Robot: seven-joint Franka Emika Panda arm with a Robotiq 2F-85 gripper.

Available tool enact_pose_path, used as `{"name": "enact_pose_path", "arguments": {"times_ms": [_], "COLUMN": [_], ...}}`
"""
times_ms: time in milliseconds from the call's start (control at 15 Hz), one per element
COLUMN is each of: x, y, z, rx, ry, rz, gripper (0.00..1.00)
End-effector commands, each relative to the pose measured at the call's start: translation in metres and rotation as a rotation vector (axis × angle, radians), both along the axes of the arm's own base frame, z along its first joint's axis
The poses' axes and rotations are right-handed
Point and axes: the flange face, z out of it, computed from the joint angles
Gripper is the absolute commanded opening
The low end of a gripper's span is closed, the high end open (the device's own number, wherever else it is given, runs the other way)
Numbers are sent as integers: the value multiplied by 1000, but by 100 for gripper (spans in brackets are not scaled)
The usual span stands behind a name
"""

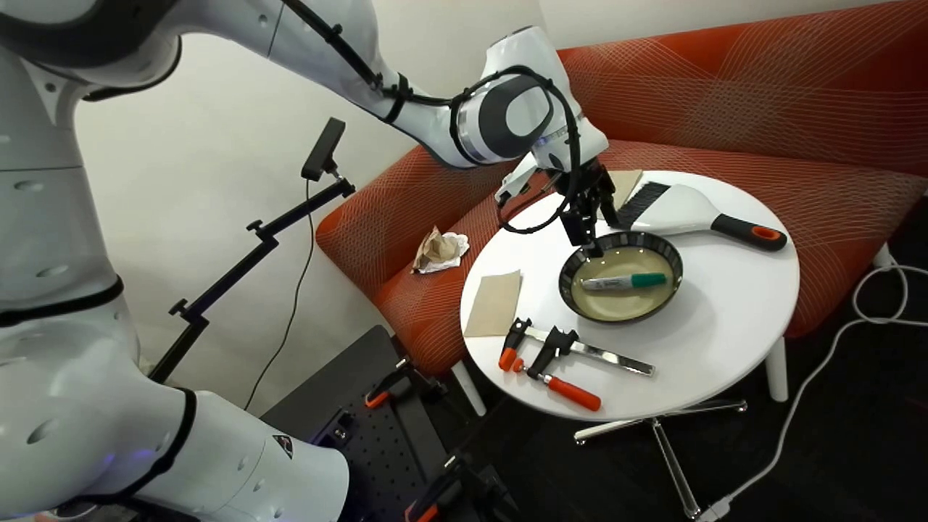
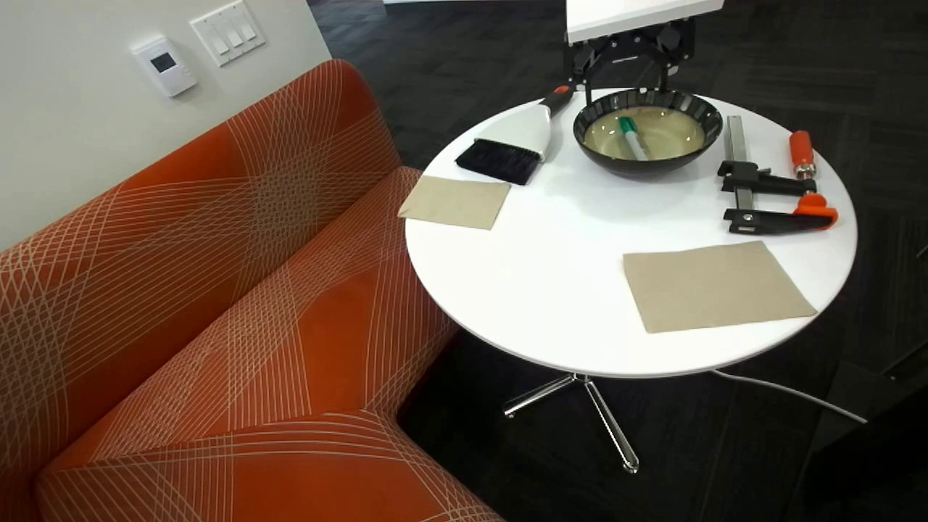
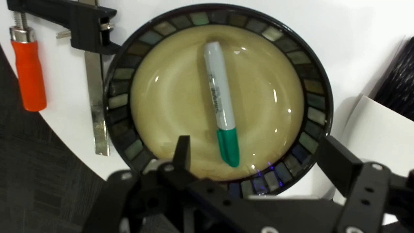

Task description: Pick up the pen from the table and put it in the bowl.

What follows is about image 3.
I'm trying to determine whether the black rimmed cream bowl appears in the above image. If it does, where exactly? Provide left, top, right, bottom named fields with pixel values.
left=102, top=3, right=334, bottom=201

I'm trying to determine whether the orange handled bar clamp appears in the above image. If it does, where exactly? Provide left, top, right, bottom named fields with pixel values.
left=5, top=0, right=121, bottom=158

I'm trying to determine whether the white scraper black handle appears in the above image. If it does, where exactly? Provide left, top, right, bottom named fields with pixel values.
left=334, top=37, right=414, bottom=174

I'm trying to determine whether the green capped grey marker pen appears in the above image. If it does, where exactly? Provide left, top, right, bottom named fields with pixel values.
left=203, top=41, right=240, bottom=170

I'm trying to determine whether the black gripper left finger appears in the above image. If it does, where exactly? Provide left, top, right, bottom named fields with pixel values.
left=171, top=135, right=191, bottom=174

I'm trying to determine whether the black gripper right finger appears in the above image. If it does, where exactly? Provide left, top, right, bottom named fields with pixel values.
left=315, top=135, right=366, bottom=196

